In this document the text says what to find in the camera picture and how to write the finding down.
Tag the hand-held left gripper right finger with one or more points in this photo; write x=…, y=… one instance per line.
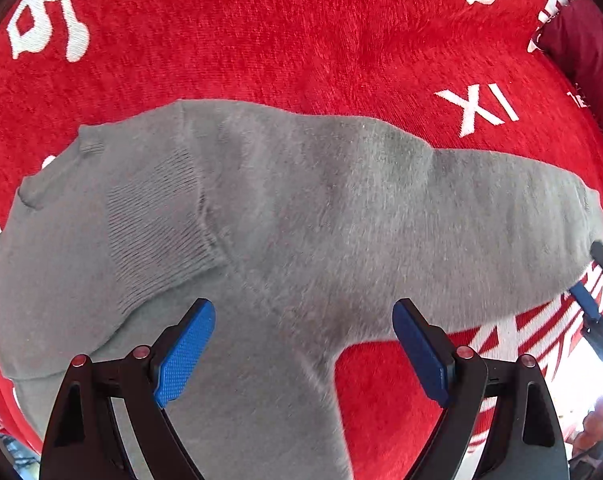
x=421, y=355

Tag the red printed blanket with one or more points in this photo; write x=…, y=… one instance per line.
x=281, y=35

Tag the grey knit sweater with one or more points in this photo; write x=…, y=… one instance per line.
x=306, y=200

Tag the dark red folded cloth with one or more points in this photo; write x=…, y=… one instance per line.
x=586, y=50

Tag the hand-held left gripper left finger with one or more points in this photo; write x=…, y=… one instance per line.
x=184, y=355

